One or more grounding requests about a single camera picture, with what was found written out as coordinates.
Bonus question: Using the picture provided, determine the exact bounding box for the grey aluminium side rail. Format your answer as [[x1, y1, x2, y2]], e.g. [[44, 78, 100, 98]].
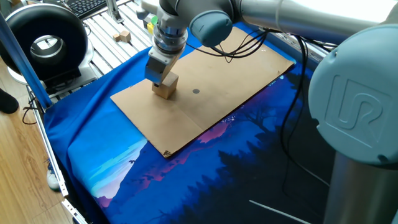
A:
[[267, 30, 332, 65]]

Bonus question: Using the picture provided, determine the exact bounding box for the black cable loop bundle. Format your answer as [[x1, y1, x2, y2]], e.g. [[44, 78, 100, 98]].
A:
[[185, 28, 271, 64]]

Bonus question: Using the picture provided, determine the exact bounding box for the thin black floor cable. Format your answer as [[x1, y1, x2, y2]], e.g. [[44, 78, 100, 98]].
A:
[[21, 96, 40, 126]]

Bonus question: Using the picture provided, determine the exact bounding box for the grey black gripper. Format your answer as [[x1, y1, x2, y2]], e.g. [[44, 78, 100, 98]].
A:
[[144, 46, 183, 89]]

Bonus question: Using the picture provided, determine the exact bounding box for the small wooden cube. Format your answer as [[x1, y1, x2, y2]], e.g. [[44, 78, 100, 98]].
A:
[[119, 30, 132, 44]]

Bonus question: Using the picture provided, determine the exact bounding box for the large wooden block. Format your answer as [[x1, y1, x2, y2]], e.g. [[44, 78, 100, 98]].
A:
[[151, 71, 180, 100]]

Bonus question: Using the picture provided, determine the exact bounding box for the aluminium table frame rail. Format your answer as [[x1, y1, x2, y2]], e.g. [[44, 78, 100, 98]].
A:
[[26, 86, 88, 224]]

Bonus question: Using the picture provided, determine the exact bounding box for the thick black cable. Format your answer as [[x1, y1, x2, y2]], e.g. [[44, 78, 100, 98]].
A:
[[279, 34, 330, 202]]

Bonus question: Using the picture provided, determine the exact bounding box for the black keyboard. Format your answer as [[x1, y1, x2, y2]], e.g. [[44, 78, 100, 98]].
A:
[[63, 0, 108, 19]]

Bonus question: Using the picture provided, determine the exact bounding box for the black shoe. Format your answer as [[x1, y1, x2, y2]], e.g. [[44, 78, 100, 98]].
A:
[[0, 88, 20, 114]]

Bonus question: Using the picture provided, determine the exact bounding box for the blue metal pole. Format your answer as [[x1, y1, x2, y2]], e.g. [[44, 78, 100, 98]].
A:
[[0, 12, 53, 110]]

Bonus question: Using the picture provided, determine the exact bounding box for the yellow box green button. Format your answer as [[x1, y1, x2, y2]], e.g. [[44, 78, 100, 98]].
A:
[[146, 14, 159, 35]]

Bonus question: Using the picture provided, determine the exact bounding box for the brown cardboard sheet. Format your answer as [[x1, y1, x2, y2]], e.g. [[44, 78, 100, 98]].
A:
[[110, 26, 295, 159]]

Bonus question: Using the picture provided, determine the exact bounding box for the blue landscape print cloth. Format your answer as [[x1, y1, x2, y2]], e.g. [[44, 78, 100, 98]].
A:
[[42, 21, 336, 224]]

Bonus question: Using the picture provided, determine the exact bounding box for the aluminium bracket post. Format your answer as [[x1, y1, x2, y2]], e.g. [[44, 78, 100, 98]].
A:
[[105, 0, 124, 24]]

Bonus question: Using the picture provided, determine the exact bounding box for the black round ring device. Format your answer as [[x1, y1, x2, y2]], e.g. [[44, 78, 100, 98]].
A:
[[0, 3, 96, 90]]

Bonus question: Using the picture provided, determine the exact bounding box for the white shoe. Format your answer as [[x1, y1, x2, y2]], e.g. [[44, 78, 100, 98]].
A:
[[46, 160, 62, 192]]

